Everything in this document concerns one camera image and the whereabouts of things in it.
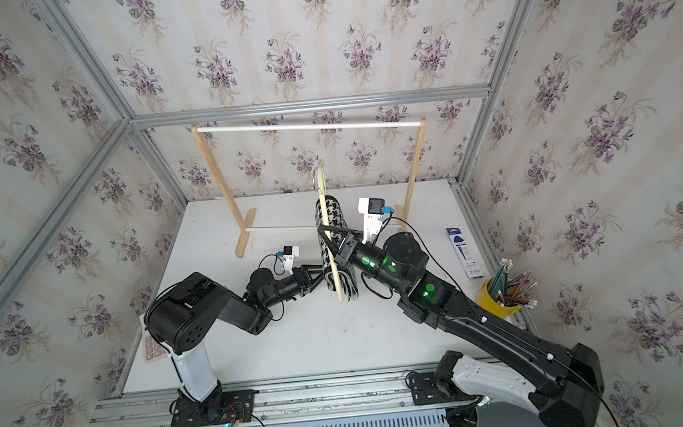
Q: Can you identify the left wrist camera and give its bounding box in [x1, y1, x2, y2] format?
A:
[277, 245, 300, 274]

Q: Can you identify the wooden clothes rack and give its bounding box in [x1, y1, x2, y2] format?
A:
[190, 106, 438, 262]

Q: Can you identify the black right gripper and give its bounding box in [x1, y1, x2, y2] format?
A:
[318, 218, 408, 303]

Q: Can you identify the yellow pencil cup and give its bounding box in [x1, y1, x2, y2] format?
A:
[475, 258, 538, 319]

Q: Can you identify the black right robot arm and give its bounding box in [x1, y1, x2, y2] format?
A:
[317, 225, 605, 427]

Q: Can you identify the black white houndstooth scarf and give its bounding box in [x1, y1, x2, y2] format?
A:
[315, 194, 359, 301]

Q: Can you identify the cream plastic clothes hanger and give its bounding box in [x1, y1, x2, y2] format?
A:
[313, 160, 343, 303]

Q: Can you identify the white blue flat box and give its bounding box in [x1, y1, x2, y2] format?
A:
[446, 228, 484, 279]

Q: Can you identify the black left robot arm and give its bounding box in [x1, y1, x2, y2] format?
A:
[143, 264, 325, 405]

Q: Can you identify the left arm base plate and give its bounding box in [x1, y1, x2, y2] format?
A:
[170, 389, 257, 427]

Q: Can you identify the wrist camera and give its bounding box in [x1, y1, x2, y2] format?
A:
[358, 197, 393, 244]
[277, 245, 300, 274]

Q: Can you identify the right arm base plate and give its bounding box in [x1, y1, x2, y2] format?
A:
[404, 371, 477, 406]

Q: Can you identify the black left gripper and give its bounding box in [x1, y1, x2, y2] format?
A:
[261, 269, 335, 315]

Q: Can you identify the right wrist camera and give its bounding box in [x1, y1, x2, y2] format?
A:
[358, 197, 393, 244]

